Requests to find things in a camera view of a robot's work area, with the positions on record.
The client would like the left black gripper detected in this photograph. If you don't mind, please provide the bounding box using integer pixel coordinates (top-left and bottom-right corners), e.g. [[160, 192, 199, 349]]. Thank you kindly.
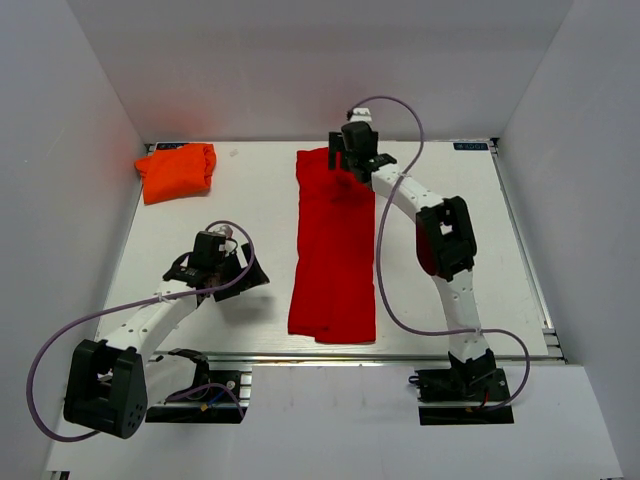
[[212, 243, 269, 301]]

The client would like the red t-shirt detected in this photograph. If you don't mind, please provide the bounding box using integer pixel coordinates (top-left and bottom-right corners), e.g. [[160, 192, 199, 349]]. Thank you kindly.
[[288, 148, 376, 344]]

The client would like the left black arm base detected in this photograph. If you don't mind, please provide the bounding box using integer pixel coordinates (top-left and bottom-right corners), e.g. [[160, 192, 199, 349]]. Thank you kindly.
[[145, 370, 252, 425]]

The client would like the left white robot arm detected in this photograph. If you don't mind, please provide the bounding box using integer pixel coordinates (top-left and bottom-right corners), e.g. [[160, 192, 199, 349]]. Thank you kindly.
[[63, 225, 269, 439]]

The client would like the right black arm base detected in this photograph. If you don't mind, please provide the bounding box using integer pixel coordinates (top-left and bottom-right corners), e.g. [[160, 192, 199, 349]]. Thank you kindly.
[[408, 369, 514, 426]]

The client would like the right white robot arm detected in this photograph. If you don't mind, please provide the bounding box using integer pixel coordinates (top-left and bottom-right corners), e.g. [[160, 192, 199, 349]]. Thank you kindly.
[[328, 121, 497, 399]]

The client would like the blue label right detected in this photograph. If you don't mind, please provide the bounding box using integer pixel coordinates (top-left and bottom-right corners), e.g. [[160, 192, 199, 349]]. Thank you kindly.
[[453, 142, 489, 151]]

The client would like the blue label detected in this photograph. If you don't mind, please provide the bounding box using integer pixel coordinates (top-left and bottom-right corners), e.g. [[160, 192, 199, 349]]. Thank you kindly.
[[453, 142, 489, 151], [155, 142, 188, 151]]

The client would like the orange folded t-shirt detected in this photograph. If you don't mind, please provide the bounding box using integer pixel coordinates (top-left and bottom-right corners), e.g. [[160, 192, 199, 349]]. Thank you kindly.
[[134, 143, 217, 205]]

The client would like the blue label left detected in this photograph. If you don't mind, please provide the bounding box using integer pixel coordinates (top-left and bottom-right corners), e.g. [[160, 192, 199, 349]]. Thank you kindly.
[[155, 142, 188, 151]]

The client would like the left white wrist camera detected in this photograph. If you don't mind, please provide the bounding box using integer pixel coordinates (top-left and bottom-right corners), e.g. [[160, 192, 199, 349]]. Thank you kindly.
[[212, 224, 233, 241]]

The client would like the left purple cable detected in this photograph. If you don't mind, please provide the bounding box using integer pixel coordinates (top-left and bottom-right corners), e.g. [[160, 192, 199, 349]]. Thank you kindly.
[[25, 220, 257, 443]]

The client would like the purple cable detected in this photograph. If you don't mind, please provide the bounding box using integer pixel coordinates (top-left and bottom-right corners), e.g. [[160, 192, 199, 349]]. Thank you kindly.
[[25, 220, 257, 443], [344, 95, 531, 414]]

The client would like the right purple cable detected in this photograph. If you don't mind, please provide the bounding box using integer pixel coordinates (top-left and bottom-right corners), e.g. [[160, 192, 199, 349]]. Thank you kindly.
[[344, 95, 531, 414]]

